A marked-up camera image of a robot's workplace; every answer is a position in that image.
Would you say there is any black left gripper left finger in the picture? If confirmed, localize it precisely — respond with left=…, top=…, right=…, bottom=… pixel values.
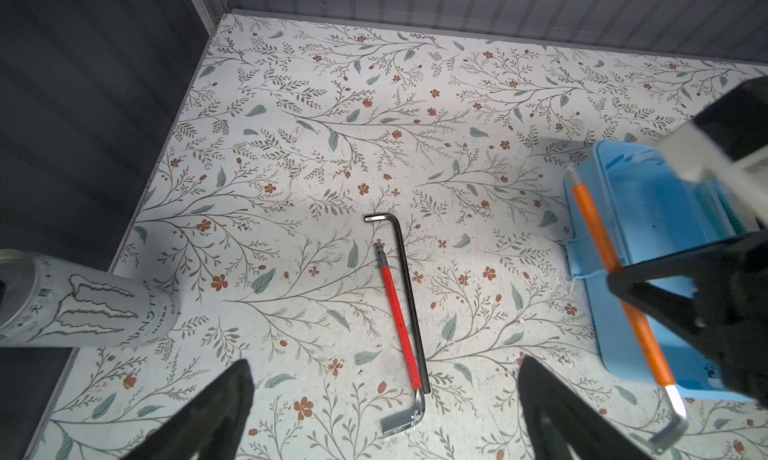
left=126, top=359, right=254, bottom=459

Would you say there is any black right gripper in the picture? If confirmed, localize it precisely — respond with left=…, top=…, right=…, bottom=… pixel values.
left=607, top=231, right=767, bottom=406

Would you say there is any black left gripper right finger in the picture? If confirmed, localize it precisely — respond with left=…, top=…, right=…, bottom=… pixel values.
left=518, top=357, right=649, bottom=460

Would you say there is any blue clear plastic tool box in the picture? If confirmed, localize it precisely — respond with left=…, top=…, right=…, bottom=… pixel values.
left=566, top=141, right=767, bottom=403

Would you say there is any orange pencil tool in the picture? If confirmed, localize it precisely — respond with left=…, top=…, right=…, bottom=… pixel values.
left=565, top=162, right=690, bottom=453

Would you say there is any red handled tool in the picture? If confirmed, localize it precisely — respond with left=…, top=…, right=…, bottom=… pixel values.
left=374, top=246, right=426, bottom=437

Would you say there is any black hex key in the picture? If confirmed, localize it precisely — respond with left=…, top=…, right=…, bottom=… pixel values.
left=364, top=213, right=431, bottom=395

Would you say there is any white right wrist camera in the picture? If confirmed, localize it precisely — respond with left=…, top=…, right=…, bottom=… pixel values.
left=657, top=76, right=767, bottom=223

